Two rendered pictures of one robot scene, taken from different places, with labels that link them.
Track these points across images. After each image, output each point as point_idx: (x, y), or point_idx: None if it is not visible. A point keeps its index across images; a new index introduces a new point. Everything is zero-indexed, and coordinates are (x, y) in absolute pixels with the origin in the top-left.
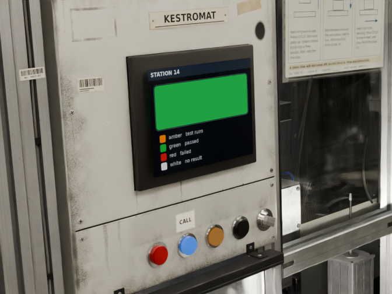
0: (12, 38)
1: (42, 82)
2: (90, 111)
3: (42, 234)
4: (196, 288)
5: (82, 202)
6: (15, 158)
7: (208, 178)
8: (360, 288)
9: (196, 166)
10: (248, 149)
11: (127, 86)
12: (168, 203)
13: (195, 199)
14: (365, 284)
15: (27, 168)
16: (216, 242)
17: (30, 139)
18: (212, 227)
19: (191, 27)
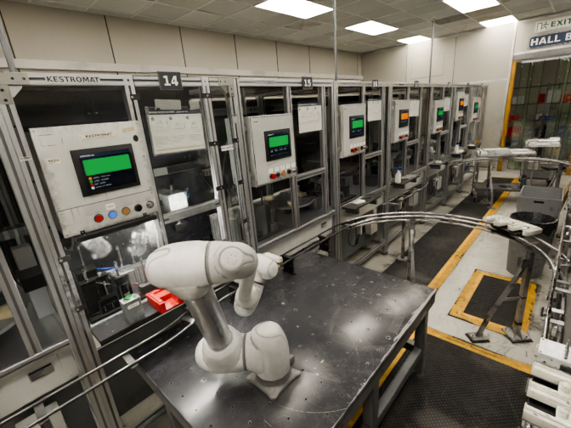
0: (14, 147)
1: (31, 161)
2: (55, 170)
3: (42, 213)
4: (115, 228)
5: (58, 201)
6: (24, 188)
7: (119, 191)
8: None
9: (109, 187)
10: (134, 180)
11: (72, 160)
12: (100, 200)
13: (114, 199)
14: None
15: (31, 191)
16: (126, 213)
17: (30, 181)
18: (123, 208)
19: (99, 138)
